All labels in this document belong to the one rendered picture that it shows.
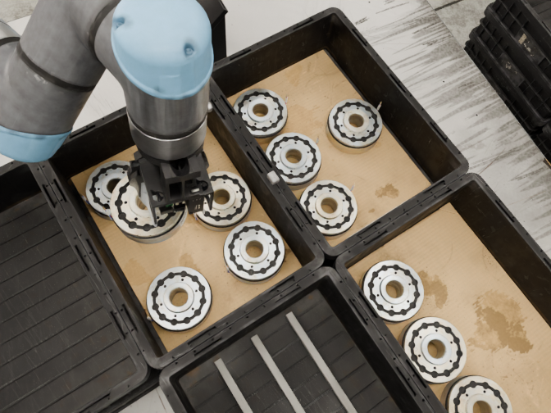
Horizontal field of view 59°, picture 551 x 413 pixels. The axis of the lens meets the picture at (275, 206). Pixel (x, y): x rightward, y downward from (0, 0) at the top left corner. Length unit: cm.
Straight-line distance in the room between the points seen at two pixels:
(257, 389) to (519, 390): 43
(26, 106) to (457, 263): 71
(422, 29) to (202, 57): 99
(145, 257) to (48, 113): 41
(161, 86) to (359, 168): 59
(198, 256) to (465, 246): 47
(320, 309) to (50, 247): 47
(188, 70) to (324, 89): 63
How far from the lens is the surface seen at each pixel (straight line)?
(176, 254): 85
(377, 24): 131
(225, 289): 83
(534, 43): 169
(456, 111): 122
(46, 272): 90
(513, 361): 93
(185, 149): 48
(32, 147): 54
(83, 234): 79
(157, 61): 38
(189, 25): 39
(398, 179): 94
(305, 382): 82
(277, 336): 82
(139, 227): 68
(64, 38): 47
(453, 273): 91
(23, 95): 51
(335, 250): 76
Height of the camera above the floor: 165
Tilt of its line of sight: 69 degrees down
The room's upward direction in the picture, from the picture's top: 11 degrees clockwise
